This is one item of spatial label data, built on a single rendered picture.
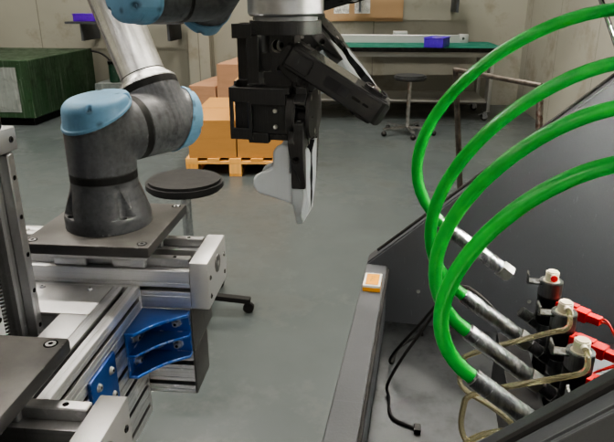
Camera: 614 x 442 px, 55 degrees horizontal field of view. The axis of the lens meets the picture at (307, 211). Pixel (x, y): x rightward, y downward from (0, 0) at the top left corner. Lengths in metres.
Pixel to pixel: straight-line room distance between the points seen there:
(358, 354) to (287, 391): 1.53
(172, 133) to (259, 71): 0.53
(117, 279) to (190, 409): 1.29
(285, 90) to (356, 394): 0.40
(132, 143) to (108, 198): 0.10
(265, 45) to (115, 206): 0.54
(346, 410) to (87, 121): 0.61
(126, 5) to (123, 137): 0.25
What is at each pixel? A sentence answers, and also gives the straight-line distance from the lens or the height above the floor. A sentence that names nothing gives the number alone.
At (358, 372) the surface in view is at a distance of 0.83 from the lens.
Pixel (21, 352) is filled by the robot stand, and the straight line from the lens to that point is 0.78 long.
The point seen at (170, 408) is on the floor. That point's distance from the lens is 2.36.
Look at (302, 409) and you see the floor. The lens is 2.30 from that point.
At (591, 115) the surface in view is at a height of 1.33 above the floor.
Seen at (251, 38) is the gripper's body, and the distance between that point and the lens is 0.61.
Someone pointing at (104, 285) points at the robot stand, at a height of 0.95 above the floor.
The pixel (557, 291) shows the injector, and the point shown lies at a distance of 0.80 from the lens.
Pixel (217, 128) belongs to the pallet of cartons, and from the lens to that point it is 5.00.
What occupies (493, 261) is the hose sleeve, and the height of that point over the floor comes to 1.11.
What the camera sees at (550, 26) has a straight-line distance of 0.72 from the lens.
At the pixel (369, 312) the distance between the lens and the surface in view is 0.97.
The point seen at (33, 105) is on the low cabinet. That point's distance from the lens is 7.68.
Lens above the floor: 1.42
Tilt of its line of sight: 20 degrees down
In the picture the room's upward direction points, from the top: straight up
